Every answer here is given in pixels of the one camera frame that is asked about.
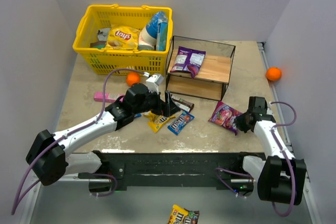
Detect blue M&M bag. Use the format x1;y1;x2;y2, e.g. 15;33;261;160
167;111;195;135

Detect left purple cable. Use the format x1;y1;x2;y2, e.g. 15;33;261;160
10;68;148;216

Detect brown green packet in basket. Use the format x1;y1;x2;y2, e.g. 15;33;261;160
90;40;106;49

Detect orange fruit at wall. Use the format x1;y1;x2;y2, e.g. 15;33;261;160
266;67;282;81

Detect purple cable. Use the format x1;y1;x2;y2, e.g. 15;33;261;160
270;101;299;217
10;68;148;216

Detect blue cardboard box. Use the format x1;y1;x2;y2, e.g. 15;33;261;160
155;22;168;51

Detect yellow plastic shopping basket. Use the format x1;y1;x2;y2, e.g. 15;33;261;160
72;4;173;74

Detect purple Fox's berries bag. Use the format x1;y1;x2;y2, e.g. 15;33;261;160
208;101;242;135

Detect purple candy bag back side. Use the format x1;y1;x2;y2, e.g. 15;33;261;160
170;46;206;79

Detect M&M bags on floor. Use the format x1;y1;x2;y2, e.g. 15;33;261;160
167;205;200;224

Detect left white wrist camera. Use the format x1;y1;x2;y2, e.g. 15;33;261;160
144;72;164;94

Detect brown chocolate bar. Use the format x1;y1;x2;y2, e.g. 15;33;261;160
171;95;194;113

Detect pink rectangular box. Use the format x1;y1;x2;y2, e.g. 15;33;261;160
93;92;123;103

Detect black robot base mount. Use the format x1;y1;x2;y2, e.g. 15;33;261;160
78;152;255;196

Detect grey crumpled packet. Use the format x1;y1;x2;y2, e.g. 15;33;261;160
97;27;110;42

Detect orange fruit near basket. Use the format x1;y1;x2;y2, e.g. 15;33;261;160
126;72;141;87

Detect small yellow candy bag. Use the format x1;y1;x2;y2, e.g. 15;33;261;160
142;111;159;122

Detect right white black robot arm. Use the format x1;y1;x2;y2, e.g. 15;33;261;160
235;96;307;206

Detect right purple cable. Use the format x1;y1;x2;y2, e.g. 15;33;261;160
270;101;299;217

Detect yellow Lays chip bag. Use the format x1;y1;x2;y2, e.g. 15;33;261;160
106;25;140;50

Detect yellow M&M bag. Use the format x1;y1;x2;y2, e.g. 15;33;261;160
148;115;176;133

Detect black wire wooden shelf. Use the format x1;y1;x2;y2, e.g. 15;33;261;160
165;36;236;101

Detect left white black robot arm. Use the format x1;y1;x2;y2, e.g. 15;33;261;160
26;83;180;186

